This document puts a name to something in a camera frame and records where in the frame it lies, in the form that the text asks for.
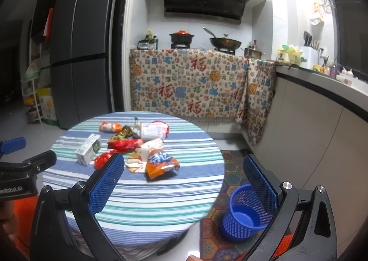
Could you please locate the black pot orange lid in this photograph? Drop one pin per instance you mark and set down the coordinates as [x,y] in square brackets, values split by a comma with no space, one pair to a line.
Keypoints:
[181,39]

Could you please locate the black range hood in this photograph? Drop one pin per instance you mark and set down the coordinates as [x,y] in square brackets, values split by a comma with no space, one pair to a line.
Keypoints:
[228,10]

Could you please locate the red plastic bag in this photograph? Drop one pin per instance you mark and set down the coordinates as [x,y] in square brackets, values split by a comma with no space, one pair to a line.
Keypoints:
[100,160]

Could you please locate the green gold snack wrapper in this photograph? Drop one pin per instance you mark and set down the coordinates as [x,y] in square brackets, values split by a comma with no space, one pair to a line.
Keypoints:
[124,134]

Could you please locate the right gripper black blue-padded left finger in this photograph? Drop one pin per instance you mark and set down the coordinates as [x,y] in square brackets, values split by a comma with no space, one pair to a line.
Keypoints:
[51,236]

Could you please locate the clear plastic box white label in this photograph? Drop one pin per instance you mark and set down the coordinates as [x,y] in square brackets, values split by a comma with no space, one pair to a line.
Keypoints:
[149,132]

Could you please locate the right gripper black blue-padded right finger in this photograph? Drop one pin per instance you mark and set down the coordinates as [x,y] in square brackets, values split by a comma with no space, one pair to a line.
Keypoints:
[315,236]

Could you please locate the floral patterned hanging cloth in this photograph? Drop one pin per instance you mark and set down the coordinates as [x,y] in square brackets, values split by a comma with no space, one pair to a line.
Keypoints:
[204,85]

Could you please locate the red round lid wrapper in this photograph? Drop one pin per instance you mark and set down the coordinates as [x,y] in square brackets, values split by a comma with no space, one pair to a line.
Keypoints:
[163,128]

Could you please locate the white green milk carton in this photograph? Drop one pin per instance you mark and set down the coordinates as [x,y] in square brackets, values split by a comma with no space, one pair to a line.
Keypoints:
[88,150]

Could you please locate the dark grey refrigerator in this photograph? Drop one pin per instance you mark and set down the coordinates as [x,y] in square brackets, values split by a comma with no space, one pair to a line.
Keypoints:
[79,60]

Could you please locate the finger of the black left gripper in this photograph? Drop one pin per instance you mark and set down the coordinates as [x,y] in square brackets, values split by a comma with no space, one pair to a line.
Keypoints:
[39,163]

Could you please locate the white storage rack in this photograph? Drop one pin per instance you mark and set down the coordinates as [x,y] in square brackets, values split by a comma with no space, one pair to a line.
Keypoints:
[36,76]

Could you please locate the blue plastic mesh waste basket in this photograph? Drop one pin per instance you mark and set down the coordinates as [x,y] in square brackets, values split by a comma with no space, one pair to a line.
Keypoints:
[245,215]

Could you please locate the red snack wrapper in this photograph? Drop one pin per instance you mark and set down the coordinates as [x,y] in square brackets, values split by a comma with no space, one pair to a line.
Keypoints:
[125,144]

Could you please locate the blue striped tablecloth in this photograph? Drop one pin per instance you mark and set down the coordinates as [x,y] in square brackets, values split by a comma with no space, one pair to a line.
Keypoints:
[141,211]

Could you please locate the colourful hexagon floor mat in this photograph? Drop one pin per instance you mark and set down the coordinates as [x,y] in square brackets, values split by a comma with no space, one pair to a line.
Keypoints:
[212,245]

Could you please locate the person's left hand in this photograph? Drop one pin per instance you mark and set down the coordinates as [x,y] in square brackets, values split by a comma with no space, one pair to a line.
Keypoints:
[9,221]

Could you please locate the white orange torn wrapper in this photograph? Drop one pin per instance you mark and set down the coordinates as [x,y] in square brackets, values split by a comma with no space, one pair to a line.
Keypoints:
[137,161]

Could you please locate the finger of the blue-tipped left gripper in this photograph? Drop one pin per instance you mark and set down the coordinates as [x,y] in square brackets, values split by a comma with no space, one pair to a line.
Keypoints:
[12,145]

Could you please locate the white knife block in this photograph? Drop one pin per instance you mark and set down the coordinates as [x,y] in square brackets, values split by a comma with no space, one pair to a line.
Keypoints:
[309,56]

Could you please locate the dark wok with lid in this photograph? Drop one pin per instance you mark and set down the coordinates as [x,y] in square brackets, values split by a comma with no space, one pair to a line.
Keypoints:
[223,43]

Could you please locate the steel pot with lid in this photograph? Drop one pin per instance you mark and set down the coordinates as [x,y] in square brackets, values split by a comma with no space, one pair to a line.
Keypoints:
[251,53]

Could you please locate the orange white snack wrapper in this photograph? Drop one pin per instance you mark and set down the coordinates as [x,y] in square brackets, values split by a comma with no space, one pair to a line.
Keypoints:
[108,127]

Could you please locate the orange snack chip bag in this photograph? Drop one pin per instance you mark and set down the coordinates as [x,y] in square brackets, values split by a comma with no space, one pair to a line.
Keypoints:
[159,163]

